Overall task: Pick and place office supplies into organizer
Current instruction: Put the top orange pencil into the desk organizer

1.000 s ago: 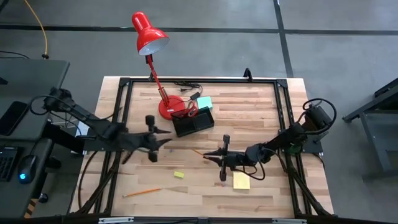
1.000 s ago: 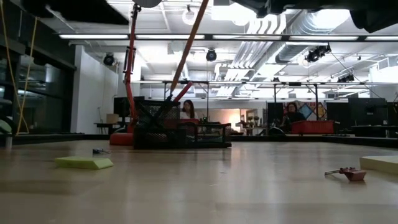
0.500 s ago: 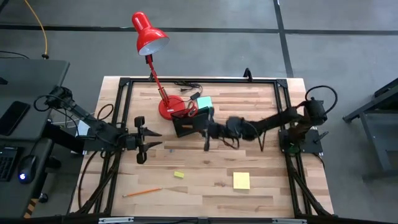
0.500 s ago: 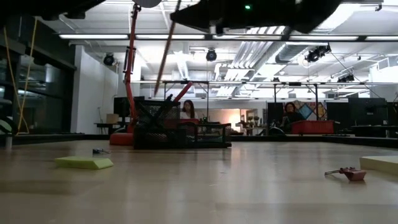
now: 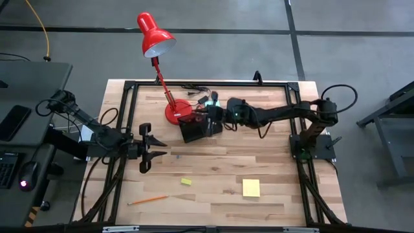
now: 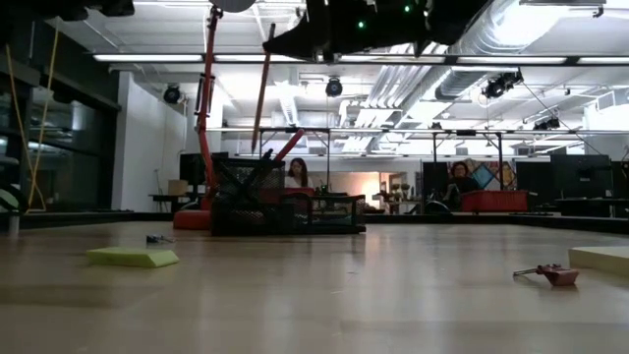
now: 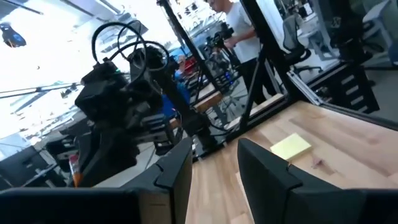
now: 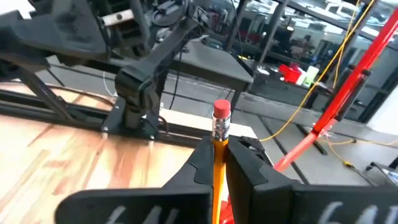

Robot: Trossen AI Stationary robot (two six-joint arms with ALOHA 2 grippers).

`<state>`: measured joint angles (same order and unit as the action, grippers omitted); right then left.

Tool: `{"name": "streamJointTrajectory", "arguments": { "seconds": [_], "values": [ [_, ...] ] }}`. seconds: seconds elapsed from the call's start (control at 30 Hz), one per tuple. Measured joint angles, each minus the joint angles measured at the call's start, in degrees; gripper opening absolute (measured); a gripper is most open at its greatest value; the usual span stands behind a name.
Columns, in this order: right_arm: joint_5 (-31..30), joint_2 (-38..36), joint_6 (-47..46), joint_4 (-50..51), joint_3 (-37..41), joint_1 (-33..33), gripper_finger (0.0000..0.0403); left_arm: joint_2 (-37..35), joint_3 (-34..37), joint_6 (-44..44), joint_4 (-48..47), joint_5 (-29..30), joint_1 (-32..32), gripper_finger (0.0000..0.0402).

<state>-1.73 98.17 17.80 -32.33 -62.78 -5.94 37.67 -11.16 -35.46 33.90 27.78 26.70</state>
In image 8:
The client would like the grey side desk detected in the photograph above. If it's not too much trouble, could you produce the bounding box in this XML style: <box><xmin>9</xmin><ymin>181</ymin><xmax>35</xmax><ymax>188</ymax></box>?
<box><xmin>172</xmin><ymin>39</ymin><xmax>254</xmax><ymax>108</ymax></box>

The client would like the red plastic container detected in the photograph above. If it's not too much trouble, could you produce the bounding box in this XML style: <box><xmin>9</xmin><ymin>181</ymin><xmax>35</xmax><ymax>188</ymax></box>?
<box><xmin>279</xmin><ymin>63</ymin><xmax>301</xmax><ymax>84</ymax></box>

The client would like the black aluminium table frame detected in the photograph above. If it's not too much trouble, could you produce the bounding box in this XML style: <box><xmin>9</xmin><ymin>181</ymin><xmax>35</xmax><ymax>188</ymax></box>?
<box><xmin>0</xmin><ymin>60</ymin><xmax>259</xmax><ymax>150</ymax></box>

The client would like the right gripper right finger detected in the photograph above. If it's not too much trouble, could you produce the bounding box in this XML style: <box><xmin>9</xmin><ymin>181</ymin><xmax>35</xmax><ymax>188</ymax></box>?
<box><xmin>226</xmin><ymin>135</ymin><xmax>398</xmax><ymax>224</ymax></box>

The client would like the yellow hanging cable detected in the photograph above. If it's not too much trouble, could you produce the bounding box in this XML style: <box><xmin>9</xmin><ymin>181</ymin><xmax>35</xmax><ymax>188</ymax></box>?
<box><xmin>259</xmin><ymin>0</ymin><xmax>398</xmax><ymax>167</ymax></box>

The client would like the red desk lamp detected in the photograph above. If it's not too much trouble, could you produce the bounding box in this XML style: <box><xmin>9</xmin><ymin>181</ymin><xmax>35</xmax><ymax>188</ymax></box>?
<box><xmin>219</xmin><ymin>9</ymin><xmax>398</xmax><ymax>224</ymax></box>

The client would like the white green cup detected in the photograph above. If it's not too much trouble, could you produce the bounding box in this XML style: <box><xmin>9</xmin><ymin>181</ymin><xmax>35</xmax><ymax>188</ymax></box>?
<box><xmin>303</xmin><ymin>65</ymin><xmax>320</xmax><ymax>86</ymax></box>

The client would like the orange pencil pink eraser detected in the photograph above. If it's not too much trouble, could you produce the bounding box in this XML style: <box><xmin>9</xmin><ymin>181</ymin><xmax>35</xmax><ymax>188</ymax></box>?
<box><xmin>211</xmin><ymin>99</ymin><xmax>232</xmax><ymax>224</ymax></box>

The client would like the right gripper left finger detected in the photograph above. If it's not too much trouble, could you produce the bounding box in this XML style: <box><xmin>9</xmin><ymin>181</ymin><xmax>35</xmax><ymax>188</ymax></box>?
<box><xmin>55</xmin><ymin>136</ymin><xmax>215</xmax><ymax>224</ymax></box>

